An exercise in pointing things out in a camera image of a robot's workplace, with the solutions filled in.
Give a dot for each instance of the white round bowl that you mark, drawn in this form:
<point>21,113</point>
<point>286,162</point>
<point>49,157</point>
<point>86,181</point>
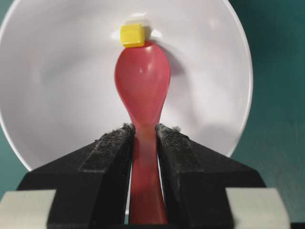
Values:
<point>57,60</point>

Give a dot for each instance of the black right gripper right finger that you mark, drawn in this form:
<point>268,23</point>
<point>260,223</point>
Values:
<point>206,190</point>

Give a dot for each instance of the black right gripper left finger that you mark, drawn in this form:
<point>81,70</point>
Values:
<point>85,189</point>

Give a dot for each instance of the red plastic spoon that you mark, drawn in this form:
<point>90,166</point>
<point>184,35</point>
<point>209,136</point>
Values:
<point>142,78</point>

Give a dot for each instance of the yellow hexagonal prism block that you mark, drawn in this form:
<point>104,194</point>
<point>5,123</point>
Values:
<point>132,35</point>

